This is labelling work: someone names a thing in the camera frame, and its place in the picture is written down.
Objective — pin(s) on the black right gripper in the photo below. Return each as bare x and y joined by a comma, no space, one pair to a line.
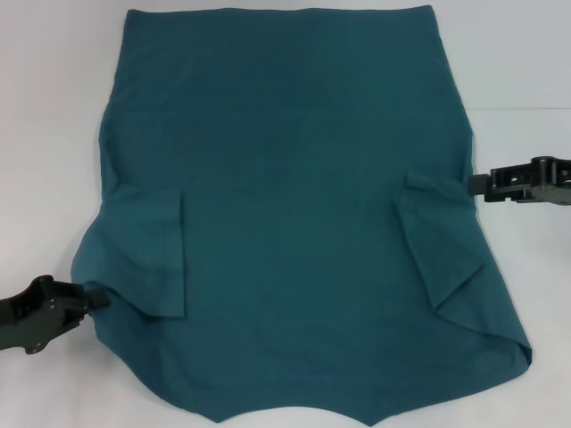
535,180

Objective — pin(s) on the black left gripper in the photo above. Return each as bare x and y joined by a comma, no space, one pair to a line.
35,312

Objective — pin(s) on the blue t-shirt with FREE print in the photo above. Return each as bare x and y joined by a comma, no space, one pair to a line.
290,200

